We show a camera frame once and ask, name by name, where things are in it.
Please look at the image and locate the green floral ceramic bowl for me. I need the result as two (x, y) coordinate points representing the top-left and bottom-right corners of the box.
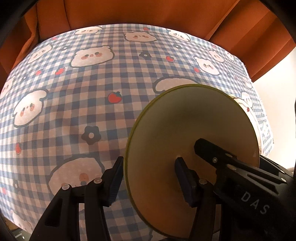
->
(124, 85), (260, 239)

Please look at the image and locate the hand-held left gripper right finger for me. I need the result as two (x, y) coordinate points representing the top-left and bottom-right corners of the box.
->
(174, 157), (222, 241)

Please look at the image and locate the rust orange curtain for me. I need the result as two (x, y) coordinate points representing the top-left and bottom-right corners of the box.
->
(0, 0), (296, 84)

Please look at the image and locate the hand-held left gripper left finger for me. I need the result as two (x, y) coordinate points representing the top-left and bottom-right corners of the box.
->
(30, 156), (124, 241)

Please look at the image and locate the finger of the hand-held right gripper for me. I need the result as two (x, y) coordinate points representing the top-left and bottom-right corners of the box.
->
(194, 138), (288, 186)
(259, 156), (294, 181)

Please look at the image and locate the blue checked bear tablecloth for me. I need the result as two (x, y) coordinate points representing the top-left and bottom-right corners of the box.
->
(0, 24), (274, 234)

